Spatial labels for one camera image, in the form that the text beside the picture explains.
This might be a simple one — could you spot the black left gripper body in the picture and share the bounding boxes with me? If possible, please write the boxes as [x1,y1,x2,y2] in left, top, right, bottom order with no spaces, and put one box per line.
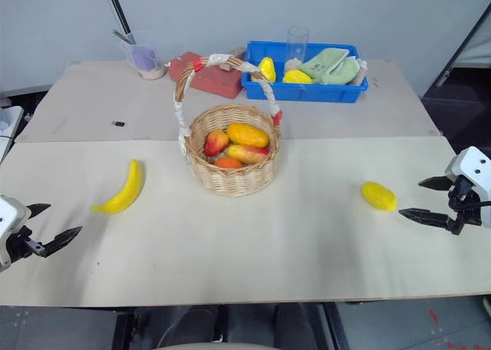
[5,225,49,266]

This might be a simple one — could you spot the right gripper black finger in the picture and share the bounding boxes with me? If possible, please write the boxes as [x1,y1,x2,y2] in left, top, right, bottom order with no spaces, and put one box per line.
[418,175,456,192]
[398,207,453,233]

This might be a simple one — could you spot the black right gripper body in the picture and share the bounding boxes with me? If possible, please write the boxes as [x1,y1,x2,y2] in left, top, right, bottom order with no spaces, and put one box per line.
[446,174,485,236]

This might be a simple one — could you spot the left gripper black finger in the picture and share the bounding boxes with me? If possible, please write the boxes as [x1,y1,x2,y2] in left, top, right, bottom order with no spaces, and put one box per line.
[25,203,52,223]
[38,226,84,258]

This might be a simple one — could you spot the orange fruit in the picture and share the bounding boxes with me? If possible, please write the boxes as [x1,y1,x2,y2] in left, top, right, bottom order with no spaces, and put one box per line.
[214,157,244,170]

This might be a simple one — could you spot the yellow pointed fruit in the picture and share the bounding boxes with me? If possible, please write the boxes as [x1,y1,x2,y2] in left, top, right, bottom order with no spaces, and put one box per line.
[257,56,278,84]

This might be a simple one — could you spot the yellow lemon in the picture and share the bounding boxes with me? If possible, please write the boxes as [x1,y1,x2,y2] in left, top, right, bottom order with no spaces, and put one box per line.
[360,181,399,213]

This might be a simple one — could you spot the yellow banana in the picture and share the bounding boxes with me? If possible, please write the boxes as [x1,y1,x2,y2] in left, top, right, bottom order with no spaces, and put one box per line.
[91,158,147,215]

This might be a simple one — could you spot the white object at table side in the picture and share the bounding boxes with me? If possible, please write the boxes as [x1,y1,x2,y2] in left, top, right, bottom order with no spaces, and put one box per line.
[0,103,25,165]

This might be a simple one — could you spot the green cloth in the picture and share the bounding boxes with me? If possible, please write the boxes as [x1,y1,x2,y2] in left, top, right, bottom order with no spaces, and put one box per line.
[300,48,360,86]

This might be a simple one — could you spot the blue plastic bin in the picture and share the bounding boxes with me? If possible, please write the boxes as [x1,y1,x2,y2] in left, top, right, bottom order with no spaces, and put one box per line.
[241,40,370,104]

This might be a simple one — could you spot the small red yellow apple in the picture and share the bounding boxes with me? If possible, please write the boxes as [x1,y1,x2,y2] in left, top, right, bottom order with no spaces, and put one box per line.
[203,130,230,157]

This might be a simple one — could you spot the clear cup with purple content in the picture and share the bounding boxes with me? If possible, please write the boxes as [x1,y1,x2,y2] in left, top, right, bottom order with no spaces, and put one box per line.
[120,30,168,81]

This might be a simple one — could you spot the red yellow mango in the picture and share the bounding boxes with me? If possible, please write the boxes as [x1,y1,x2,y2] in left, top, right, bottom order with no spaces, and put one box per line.
[225,144,271,166]

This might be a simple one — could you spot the clear glass tumbler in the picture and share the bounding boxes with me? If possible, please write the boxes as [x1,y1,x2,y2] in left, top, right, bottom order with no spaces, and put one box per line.
[285,25,310,73]

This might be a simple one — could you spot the black slanted pole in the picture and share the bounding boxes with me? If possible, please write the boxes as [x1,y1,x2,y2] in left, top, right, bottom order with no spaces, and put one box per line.
[100,0,137,45]

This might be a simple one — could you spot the red brick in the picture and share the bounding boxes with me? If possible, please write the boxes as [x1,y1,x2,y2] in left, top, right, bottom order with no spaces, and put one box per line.
[168,51,247,99]

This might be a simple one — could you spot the wooden block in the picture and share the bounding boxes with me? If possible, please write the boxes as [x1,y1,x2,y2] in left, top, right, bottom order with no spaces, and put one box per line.
[219,47,247,72]

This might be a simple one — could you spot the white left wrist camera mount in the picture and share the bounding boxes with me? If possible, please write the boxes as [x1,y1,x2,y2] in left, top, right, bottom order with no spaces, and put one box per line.
[0,195,31,272]

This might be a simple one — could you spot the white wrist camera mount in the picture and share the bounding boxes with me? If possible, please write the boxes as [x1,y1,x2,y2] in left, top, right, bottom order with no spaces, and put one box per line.
[0,195,31,272]
[444,146,491,229]

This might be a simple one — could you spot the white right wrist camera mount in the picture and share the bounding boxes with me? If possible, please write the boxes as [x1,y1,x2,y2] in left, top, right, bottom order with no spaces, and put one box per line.
[444,146,491,229]

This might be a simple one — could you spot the black metal frame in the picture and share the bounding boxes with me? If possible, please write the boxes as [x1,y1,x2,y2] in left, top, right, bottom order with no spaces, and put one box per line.
[436,3,491,87]

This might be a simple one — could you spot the wicker basket with taped handle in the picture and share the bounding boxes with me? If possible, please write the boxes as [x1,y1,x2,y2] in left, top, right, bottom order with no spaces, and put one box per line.
[174,53,284,198]

